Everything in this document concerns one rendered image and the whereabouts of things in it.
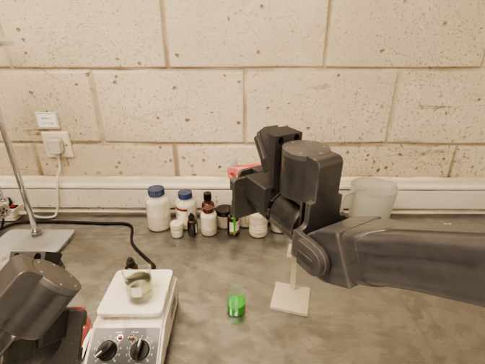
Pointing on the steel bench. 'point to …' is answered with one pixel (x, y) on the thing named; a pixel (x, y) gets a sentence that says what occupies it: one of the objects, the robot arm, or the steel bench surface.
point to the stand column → (19, 178)
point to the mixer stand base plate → (50, 243)
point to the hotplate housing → (165, 322)
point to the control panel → (101, 334)
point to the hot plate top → (116, 304)
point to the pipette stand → (291, 293)
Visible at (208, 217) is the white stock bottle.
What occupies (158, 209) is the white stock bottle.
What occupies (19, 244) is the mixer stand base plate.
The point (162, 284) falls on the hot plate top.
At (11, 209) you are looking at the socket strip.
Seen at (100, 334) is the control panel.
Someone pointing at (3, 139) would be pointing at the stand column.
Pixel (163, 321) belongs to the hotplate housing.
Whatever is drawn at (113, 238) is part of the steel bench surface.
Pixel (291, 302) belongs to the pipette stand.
